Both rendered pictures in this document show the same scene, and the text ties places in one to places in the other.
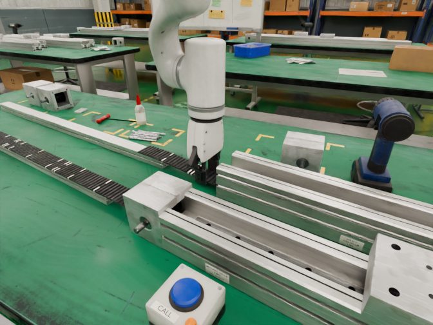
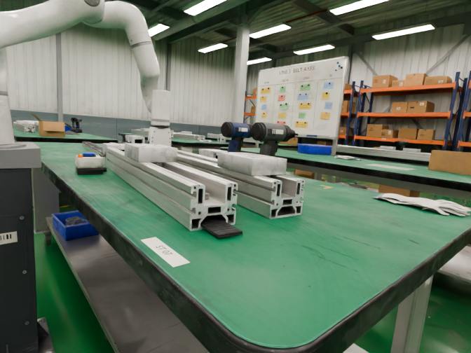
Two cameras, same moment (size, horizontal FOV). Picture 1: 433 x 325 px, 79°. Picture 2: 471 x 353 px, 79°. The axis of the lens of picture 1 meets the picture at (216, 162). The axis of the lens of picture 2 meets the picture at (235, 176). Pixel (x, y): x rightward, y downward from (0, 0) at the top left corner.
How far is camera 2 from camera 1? 100 cm
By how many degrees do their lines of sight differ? 31
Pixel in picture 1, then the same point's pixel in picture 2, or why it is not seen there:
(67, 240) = not seen: hidden behind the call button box
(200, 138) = (151, 134)
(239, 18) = (318, 128)
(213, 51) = (158, 93)
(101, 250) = not seen: hidden behind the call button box
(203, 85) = (153, 108)
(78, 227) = not seen: hidden behind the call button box
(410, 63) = (448, 164)
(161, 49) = (145, 94)
